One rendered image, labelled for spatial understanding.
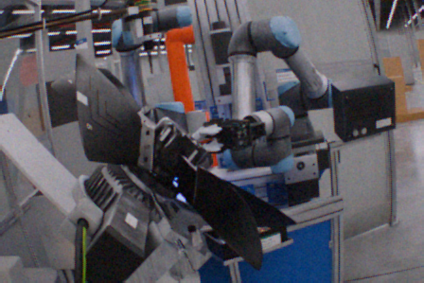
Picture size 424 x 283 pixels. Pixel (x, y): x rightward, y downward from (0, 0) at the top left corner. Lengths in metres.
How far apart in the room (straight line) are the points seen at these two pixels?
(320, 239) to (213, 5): 1.13
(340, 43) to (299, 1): 0.40
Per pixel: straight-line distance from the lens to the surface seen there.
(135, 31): 1.14
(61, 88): 1.15
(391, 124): 1.68
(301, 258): 1.70
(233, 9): 2.10
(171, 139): 1.01
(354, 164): 3.23
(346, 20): 3.22
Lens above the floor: 1.33
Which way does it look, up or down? 5 degrees down
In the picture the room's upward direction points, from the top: 10 degrees counter-clockwise
